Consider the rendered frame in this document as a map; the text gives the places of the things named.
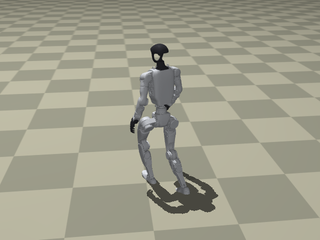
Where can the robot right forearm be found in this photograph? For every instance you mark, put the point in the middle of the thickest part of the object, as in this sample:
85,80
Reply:
174,98

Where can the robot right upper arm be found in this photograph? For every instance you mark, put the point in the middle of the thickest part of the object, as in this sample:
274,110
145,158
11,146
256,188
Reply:
177,81

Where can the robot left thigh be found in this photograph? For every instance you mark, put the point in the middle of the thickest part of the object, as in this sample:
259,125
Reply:
145,125

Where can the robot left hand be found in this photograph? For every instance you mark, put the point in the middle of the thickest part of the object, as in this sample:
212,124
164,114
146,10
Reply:
132,124

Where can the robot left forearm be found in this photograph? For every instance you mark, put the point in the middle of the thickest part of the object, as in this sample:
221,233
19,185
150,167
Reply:
139,111

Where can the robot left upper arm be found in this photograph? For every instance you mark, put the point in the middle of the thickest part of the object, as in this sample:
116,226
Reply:
145,79

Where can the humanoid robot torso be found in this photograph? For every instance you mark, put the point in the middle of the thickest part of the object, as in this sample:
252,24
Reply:
161,92

